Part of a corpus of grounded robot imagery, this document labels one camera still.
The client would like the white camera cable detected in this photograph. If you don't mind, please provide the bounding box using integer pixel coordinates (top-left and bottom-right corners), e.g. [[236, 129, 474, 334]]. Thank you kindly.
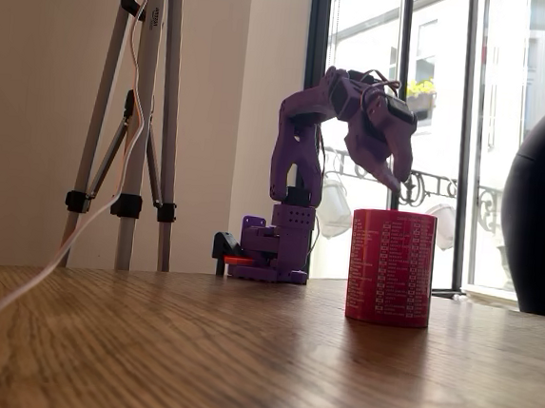
[[0, 0, 158, 383]]

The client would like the white red servo wire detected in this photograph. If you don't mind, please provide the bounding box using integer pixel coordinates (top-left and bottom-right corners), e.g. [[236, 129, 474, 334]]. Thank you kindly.
[[357, 68, 404, 114]]

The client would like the flower box with yellow flowers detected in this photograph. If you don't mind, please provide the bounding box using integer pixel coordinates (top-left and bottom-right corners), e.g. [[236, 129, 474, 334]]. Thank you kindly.
[[402, 76, 440, 124]]

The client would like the black and orange table clamp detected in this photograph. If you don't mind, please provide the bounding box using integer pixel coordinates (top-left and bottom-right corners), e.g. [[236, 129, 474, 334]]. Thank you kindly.
[[209, 230, 258, 280]]

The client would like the white hanging pot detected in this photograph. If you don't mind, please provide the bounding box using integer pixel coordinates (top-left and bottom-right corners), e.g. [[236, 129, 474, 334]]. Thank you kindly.
[[421, 202, 459, 252], [318, 172, 358, 242]]

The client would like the red patterned mug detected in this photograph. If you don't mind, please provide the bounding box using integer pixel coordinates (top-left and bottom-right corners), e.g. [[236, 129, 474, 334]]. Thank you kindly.
[[343, 206, 439, 330]]

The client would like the grey stone planter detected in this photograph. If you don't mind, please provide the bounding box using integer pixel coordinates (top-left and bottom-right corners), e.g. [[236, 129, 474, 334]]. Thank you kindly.
[[493, 244, 518, 284]]

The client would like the silver camera tripod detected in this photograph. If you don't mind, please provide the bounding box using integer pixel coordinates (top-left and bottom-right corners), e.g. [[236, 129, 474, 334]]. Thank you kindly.
[[59, 0, 196, 276]]

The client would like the ornate black balcony railing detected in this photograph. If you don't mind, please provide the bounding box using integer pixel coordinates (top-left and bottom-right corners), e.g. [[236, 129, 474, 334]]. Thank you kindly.
[[318, 146, 516, 235]]

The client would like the black window frame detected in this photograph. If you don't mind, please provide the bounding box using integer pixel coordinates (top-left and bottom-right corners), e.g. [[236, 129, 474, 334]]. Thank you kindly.
[[286, 0, 545, 308]]

